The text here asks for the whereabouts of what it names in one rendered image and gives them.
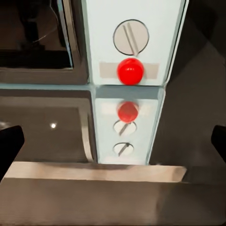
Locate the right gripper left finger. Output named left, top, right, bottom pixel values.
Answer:
left=0, top=125, right=24, bottom=181

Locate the microwave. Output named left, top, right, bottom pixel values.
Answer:
left=0, top=0, right=189, bottom=87

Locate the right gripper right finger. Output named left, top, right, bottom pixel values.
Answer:
left=211, top=125, right=226, bottom=163

